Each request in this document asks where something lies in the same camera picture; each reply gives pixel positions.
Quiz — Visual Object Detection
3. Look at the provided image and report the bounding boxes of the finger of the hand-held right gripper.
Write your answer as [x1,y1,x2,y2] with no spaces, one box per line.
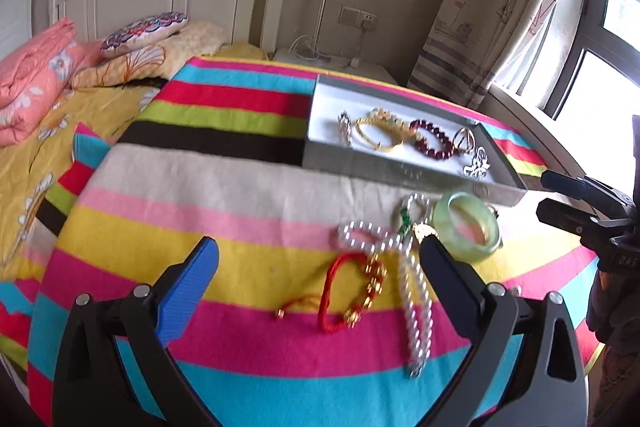
[541,169,631,208]
[536,198,608,240]

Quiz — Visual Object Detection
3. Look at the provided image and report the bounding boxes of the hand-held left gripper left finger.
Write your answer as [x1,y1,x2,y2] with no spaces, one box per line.
[52,236,221,427]

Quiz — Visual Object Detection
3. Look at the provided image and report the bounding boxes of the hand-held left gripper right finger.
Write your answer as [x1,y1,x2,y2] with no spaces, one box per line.
[419,234,588,427]

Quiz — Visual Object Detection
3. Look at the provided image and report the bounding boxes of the white pearl necklace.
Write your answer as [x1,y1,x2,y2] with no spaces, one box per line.
[337,193,435,379]

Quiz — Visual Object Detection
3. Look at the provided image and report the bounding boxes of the green jade bangle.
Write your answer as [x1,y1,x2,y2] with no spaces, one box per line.
[432,191,502,264]

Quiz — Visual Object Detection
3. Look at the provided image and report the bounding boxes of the red cord bracelet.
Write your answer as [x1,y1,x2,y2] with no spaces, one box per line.
[274,251,388,333]

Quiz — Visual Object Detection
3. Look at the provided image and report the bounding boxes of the silver brooch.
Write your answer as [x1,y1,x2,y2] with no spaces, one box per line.
[461,146,493,180]

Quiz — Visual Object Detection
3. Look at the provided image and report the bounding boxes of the gold bangle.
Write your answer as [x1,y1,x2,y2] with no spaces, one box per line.
[355,117,408,152]

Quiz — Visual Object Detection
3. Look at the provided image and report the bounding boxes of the dark red bead bracelet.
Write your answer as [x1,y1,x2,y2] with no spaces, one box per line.
[409,118,463,160]

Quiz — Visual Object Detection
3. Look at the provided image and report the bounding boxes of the pastel multicolour bead bracelet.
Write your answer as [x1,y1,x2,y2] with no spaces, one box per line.
[369,107,423,142]

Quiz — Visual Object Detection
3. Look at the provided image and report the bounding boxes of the grey cardboard box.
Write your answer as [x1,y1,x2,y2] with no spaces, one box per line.
[301,74,543,208]

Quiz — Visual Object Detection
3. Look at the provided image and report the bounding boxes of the person's right hand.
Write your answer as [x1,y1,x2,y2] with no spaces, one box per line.
[586,269,640,348]

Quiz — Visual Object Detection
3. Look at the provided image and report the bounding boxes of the white window sill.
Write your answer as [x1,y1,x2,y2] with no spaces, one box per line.
[487,84,640,188]

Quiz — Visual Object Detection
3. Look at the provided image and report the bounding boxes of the striped colourful blanket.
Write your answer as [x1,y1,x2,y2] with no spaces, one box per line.
[0,54,601,427]

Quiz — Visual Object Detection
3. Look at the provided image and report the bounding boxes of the window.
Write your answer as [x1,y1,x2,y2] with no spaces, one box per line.
[520,0,640,122]

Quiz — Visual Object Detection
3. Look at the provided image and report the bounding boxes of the yellow floral bedsheet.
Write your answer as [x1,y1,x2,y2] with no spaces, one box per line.
[0,41,271,308]

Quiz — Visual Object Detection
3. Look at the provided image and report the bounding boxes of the printed curtain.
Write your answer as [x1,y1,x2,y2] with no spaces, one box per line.
[406,0,608,110]

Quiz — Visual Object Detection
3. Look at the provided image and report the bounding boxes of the white nightstand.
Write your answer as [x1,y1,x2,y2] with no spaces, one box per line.
[272,47,401,85]

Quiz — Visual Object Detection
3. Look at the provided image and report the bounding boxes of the yellow floral pillow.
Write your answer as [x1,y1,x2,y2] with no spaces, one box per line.
[70,21,231,88]

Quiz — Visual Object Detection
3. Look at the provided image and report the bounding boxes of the patterned embroidered pillow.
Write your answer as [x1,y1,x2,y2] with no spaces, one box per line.
[100,11,190,60]

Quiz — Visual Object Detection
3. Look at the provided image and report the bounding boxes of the pink folded quilt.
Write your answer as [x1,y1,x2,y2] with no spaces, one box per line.
[0,18,98,148]

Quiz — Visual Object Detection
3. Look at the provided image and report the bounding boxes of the white cable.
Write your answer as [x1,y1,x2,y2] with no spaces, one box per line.
[290,27,366,68]

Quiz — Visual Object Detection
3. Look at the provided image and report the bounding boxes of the wall socket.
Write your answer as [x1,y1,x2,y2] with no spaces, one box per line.
[339,5,378,30]

